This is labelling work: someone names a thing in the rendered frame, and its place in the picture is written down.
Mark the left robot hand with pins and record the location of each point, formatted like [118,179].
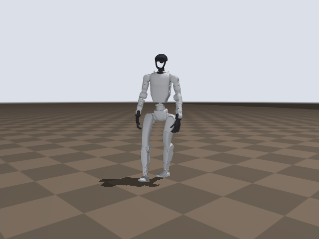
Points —
[176,124]

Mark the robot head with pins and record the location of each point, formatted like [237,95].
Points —
[161,58]

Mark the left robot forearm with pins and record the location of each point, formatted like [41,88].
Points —
[179,106]

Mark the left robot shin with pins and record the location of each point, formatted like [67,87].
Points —
[167,156]

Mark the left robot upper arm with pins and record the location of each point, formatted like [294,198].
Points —
[175,80]

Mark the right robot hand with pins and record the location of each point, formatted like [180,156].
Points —
[137,119]

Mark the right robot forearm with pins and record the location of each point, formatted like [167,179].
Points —
[140,104]

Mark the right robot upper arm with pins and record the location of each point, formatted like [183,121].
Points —
[145,86]

